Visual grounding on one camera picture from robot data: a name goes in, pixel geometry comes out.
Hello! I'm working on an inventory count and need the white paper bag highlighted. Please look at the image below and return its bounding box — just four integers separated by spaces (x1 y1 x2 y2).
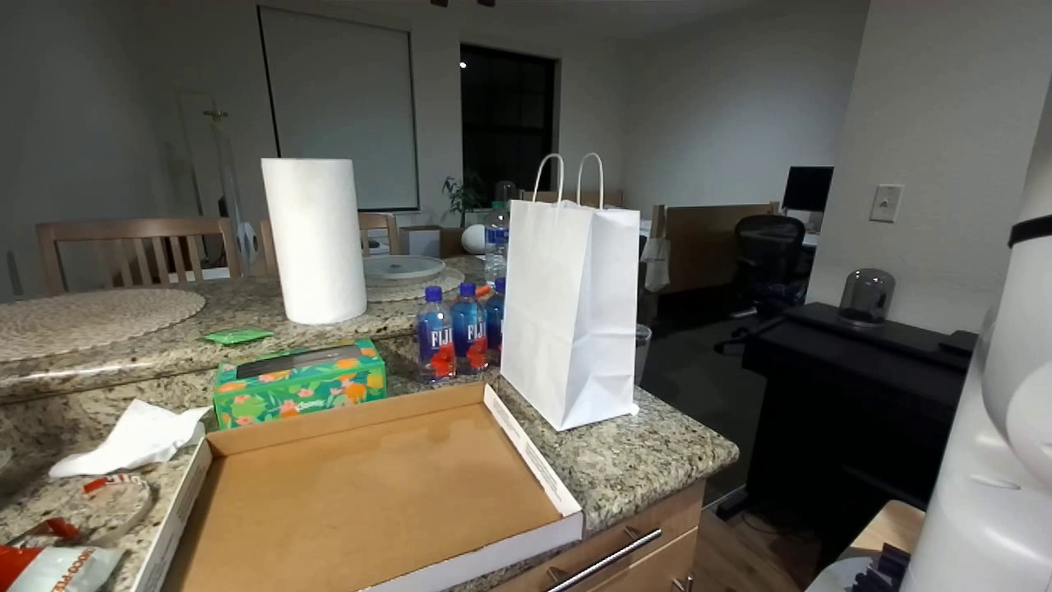
498 146 643 434

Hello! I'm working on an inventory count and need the small clear water bottle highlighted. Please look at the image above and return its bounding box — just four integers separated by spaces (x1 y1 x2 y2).
484 210 509 278

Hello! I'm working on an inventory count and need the round woven placemat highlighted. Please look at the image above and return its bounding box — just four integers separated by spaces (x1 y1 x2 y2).
358 260 472 304
0 285 211 364

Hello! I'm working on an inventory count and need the small green plant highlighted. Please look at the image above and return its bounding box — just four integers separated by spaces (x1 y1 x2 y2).
440 171 492 228

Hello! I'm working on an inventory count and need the round glass lid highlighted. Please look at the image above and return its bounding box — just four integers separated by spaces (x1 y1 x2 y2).
358 251 451 281

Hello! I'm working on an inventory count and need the dark window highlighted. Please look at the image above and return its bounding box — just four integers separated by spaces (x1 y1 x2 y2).
457 39 561 207

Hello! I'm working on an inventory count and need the brown wooden desk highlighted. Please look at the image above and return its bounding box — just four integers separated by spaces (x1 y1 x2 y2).
653 196 781 294

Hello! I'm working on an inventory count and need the white paper towel roll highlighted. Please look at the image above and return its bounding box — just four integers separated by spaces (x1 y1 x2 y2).
257 154 371 324

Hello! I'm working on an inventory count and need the green floral tissue box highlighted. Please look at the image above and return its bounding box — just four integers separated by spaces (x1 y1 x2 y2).
208 336 390 434

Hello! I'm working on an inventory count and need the black office chair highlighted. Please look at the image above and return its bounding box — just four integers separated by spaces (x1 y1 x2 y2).
712 210 815 355

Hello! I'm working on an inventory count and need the flat cardboard box white rim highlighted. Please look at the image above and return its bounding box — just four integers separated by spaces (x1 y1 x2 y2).
129 377 585 592

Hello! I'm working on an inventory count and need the wooden counter cabinet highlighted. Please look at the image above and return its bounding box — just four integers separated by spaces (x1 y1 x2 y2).
486 481 710 592

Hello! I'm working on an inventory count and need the white projection screen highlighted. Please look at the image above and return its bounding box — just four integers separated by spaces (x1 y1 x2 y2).
257 4 420 210

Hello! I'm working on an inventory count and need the green flat packet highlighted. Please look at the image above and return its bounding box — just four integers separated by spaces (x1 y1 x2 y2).
205 324 272 348

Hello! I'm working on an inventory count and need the dark computer monitor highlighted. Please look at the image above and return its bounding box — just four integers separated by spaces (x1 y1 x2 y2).
780 160 837 218

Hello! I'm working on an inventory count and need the black piano cabinet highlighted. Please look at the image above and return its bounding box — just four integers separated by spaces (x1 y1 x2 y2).
744 299 981 553

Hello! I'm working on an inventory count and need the grey round jar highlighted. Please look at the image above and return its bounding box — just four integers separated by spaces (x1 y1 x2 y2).
837 263 898 321

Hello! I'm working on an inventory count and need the white paper napkin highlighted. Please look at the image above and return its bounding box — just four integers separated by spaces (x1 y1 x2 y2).
47 394 211 483

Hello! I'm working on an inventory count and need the brown cardboard floor box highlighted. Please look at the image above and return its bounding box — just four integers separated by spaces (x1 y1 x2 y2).
847 497 934 561

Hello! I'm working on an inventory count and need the red white snack package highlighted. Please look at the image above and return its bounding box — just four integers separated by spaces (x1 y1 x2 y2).
0 512 129 592

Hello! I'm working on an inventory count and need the metal drawer handle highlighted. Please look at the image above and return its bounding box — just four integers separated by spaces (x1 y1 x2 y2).
542 523 666 592

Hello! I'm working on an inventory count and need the white light switch plate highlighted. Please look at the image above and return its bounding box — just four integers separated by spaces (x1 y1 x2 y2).
867 178 907 228

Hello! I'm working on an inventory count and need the black velcro strap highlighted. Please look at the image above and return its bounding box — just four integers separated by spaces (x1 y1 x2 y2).
1006 210 1052 251

